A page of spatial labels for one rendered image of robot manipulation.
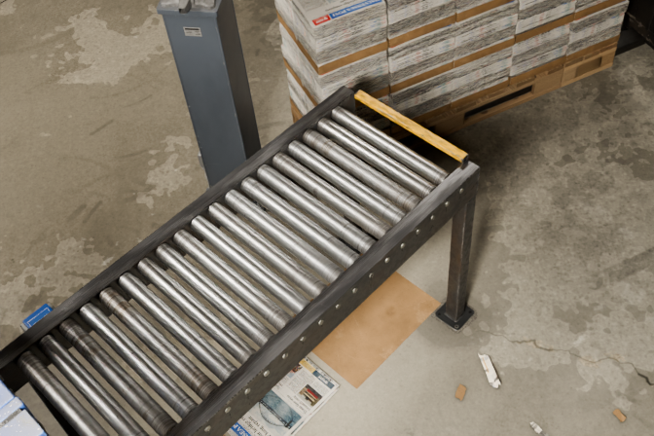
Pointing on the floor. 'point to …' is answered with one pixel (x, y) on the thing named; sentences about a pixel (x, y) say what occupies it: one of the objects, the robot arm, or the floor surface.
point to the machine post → (19, 420)
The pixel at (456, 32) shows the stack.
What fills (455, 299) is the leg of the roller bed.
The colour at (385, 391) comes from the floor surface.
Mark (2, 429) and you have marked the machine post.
